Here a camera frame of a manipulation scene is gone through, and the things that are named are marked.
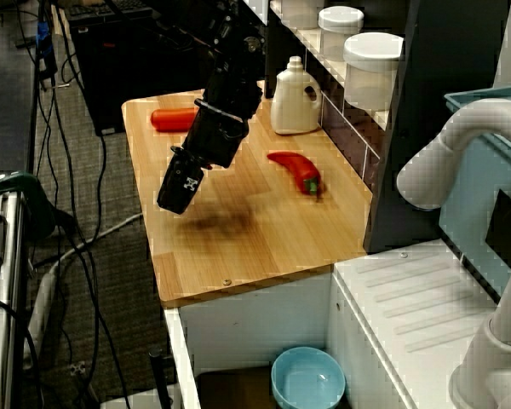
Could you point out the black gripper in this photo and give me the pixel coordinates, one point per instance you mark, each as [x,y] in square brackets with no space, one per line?
[215,136]

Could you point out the light blue bowl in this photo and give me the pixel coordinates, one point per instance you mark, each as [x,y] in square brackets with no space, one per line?
[306,379]

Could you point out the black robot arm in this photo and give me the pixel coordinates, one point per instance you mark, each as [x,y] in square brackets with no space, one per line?
[234,72]

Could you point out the white toy kitchen sink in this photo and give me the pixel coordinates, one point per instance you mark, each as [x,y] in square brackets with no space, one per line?
[255,324]

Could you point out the orange toy sausage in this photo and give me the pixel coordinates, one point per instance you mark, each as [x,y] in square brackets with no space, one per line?
[172,120]

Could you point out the black computer tower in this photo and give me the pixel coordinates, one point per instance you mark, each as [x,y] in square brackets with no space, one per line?
[123,76]

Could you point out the red toy chili pepper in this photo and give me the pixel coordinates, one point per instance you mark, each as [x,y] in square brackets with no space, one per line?
[300,168]

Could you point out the white toy detergent bottle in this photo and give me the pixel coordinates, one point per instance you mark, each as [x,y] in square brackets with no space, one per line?
[291,102]

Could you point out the green plastic object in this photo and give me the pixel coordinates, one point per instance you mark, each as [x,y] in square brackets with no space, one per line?
[21,187]

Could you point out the large clear plastic jar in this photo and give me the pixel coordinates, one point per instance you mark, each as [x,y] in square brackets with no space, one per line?
[300,13]

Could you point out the small clear plastic jar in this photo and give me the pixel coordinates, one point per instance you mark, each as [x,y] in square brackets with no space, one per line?
[340,32]

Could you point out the medium clear plastic jar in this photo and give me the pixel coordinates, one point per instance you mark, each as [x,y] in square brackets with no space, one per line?
[372,68]

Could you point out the dark toy kitchen shelf unit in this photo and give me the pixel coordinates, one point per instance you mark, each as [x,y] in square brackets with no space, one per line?
[443,128]

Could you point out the blue plastic bin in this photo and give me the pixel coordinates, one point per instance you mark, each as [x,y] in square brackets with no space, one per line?
[472,204]

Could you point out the grey toy faucet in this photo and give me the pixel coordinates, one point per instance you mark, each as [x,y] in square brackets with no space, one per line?
[489,123]

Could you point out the metal frame rail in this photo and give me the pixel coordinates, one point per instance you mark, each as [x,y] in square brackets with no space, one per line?
[8,277]

